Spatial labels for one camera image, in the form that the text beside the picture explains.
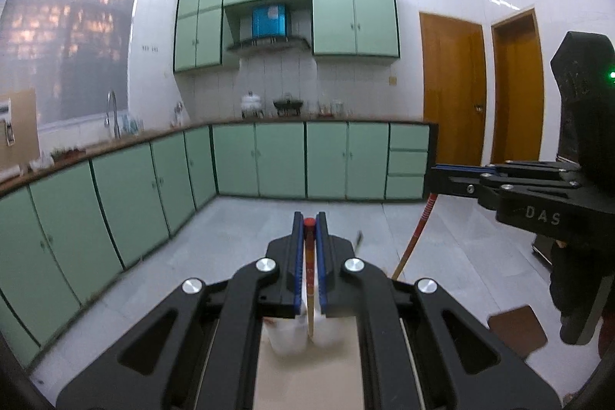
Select red-ended wooden chopstick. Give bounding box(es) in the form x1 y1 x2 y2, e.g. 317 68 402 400
391 193 439 282
303 218 318 344

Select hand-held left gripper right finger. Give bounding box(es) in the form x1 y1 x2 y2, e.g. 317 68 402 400
314 211 562 410

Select range hood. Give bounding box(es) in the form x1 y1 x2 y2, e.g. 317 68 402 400
226 4 312 55

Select large window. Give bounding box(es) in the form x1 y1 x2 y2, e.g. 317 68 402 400
0 0 142 127

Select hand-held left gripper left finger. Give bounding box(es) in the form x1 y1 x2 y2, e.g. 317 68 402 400
57 211 306 410

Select tall green wall cabinets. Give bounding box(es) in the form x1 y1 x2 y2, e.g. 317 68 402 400
311 0 402 59

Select wooden cutting board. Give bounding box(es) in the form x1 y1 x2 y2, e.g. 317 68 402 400
0 88 42 171

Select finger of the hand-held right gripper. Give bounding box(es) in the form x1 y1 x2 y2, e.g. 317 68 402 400
430 160 584 177
430 174 583 210

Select row of glass jars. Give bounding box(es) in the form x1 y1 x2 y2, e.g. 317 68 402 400
314 99 347 118

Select small glass cups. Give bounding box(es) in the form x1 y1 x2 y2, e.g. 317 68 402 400
121 112 145 136

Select green wall cabinets beside hood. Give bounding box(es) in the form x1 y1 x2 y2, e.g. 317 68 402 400
173 0 313 73

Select white translucent utensil holder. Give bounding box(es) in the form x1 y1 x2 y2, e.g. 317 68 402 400
266 311 359 358

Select wooden door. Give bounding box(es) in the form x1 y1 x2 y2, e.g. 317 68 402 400
419 11 487 168
491 8 546 166

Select white device on cardboard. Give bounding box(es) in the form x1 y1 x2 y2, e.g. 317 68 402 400
0 98 15 146

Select brown stool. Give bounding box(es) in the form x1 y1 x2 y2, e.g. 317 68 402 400
486 305 549 363

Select chrome kitchen faucet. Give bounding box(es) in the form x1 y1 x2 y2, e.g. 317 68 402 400
106 90 122 139

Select row of green base cabinets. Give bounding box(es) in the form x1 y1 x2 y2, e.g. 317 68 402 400
0 121 439 367

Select black wok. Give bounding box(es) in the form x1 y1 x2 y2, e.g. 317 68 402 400
273 93 304 117

